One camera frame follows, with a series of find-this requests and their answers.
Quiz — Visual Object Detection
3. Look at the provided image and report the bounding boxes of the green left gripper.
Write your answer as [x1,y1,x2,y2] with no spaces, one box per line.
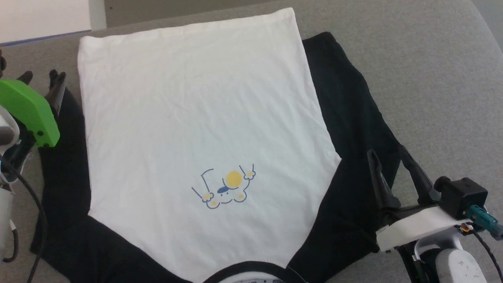
[0,70,67,148]

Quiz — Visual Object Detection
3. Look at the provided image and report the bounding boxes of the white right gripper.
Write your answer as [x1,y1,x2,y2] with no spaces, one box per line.
[367,146,469,253]

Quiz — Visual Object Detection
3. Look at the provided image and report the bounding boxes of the white and black raglan T-shirt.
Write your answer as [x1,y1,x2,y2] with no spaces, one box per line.
[31,7,406,283]

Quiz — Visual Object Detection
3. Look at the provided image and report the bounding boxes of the grey fabric work surface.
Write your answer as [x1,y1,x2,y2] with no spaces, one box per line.
[0,0,503,283]

